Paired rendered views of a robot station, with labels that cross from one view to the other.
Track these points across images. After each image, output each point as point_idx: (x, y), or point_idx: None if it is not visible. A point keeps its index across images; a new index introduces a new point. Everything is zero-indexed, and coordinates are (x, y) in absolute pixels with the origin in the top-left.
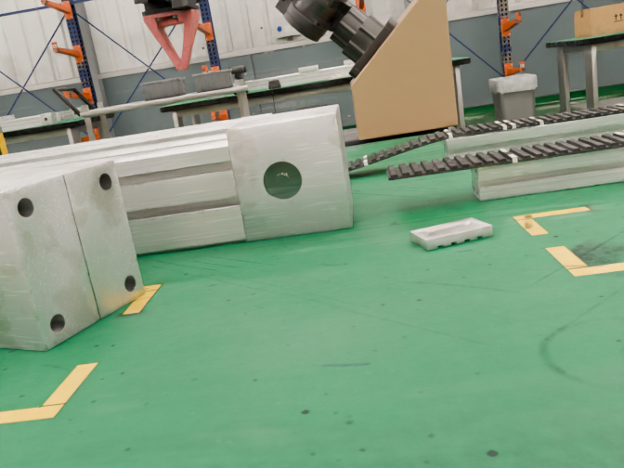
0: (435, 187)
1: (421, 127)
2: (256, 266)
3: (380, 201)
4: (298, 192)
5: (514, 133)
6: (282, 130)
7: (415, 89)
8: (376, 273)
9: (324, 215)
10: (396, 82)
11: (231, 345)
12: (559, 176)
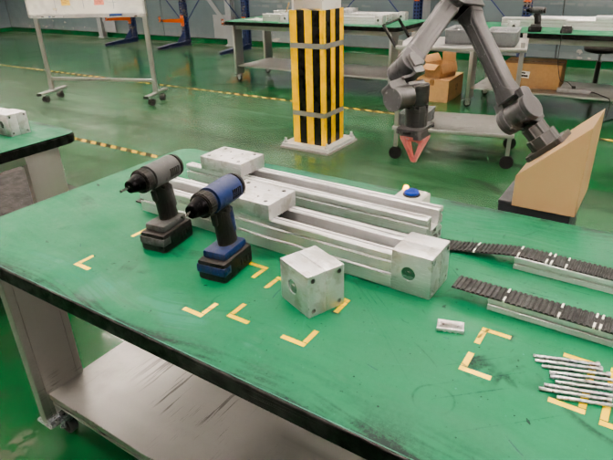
0: None
1: (550, 211)
2: (382, 307)
3: None
4: (412, 280)
5: (549, 266)
6: (411, 257)
7: (554, 189)
8: (411, 333)
9: (420, 291)
10: (543, 182)
11: (352, 344)
12: (521, 314)
